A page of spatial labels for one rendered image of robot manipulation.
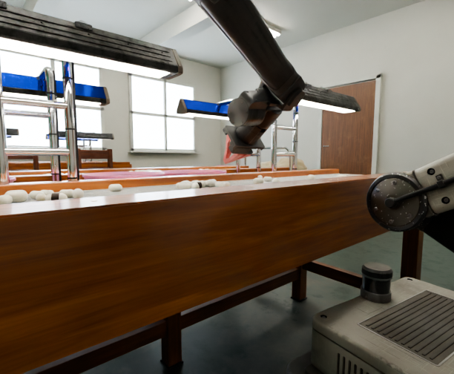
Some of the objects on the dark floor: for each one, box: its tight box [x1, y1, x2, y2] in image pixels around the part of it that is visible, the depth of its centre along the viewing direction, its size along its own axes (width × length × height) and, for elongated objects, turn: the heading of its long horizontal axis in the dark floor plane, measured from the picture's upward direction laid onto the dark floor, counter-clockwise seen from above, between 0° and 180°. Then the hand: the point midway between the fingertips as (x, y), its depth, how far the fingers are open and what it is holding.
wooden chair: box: [78, 148, 113, 169], centre depth 298 cm, size 44×44×91 cm
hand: (226, 159), depth 78 cm, fingers closed
